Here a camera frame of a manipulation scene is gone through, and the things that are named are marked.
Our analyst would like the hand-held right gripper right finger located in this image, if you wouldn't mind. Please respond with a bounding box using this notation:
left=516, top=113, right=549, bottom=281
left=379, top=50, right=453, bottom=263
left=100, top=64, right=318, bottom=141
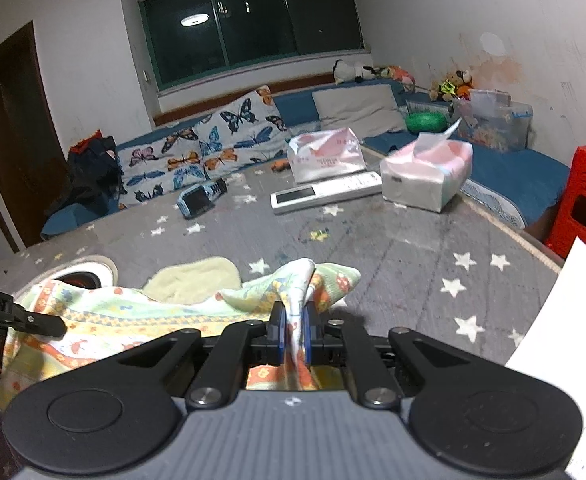
left=301, top=300, right=480, bottom=411

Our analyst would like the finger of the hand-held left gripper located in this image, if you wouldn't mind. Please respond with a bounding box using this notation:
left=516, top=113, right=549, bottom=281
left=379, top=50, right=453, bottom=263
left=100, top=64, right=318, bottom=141
left=11, top=309, right=68, bottom=339

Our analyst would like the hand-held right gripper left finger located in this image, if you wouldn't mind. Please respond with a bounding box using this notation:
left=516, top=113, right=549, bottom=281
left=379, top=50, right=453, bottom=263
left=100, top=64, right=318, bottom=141
left=104, top=301, right=289, bottom=411

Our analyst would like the striped cartoon print garment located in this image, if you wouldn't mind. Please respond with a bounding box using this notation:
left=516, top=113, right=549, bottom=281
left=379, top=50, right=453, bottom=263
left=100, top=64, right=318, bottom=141
left=0, top=256, right=362, bottom=412

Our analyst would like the dark clothes pile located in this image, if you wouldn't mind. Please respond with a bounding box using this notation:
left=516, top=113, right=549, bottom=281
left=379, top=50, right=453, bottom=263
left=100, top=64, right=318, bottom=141
left=47, top=129, right=127, bottom=219

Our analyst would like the grey star print table cover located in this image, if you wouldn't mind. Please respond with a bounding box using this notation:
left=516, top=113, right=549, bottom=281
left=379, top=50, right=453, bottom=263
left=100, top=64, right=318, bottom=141
left=0, top=164, right=566, bottom=480

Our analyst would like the white remote control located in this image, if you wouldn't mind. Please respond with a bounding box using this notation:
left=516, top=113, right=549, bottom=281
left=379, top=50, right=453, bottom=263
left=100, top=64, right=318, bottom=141
left=270, top=170, right=384, bottom=216

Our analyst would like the blue toy gadget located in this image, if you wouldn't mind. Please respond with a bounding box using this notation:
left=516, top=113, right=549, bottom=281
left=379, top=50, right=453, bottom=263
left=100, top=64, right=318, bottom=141
left=176, top=178, right=230, bottom=221

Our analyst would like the dark wooden door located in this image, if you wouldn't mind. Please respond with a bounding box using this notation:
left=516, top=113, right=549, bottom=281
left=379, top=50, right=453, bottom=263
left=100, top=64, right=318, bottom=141
left=0, top=20, right=72, bottom=252

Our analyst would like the pink printed tissue pack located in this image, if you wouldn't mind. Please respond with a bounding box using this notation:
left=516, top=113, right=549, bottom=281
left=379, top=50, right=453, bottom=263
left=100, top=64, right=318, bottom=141
left=286, top=127, right=367, bottom=185

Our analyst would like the pink and white tissue pack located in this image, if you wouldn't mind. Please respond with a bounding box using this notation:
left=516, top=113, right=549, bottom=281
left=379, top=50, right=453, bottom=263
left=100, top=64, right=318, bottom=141
left=378, top=131, right=474, bottom=213

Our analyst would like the butterfly print cushion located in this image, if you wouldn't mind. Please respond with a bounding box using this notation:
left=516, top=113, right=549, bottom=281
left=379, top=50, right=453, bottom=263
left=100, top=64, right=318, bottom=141
left=117, top=84, right=292, bottom=207

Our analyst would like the grey pillow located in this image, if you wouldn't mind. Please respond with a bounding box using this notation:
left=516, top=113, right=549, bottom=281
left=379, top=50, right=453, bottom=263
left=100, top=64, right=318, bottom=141
left=311, top=82, right=407, bottom=135

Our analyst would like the green ball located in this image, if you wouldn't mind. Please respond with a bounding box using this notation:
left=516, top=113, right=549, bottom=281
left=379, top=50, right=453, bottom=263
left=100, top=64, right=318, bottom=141
left=405, top=109, right=447, bottom=136

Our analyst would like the blue sofa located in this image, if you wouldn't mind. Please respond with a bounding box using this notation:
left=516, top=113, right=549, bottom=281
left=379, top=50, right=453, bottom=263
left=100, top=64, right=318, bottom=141
left=40, top=77, right=572, bottom=242

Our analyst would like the white paper sheet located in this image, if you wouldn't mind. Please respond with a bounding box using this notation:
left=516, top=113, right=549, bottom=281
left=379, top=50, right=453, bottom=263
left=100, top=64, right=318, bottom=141
left=505, top=236, right=586, bottom=480

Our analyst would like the colourful plush toy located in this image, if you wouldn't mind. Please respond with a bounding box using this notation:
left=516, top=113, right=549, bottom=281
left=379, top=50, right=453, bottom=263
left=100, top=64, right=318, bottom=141
left=377, top=64, right=417, bottom=94

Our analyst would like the clear plastic storage box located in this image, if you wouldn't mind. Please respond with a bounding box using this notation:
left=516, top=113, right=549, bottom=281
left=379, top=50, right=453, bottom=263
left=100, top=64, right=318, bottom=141
left=452, top=88, right=534, bottom=154

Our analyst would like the group of small plush toys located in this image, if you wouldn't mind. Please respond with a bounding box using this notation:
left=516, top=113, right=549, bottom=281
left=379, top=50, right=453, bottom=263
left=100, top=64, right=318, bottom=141
left=430, top=69, right=474, bottom=103

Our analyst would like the dark window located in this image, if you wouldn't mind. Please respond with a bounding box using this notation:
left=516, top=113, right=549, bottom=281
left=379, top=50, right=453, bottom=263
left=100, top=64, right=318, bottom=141
left=132, top=0, right=367, bottom=97

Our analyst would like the red plastic stool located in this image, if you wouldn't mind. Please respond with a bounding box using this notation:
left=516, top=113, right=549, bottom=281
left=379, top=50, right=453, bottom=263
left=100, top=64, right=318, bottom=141
left=542, top=144, right=586, bottom=262

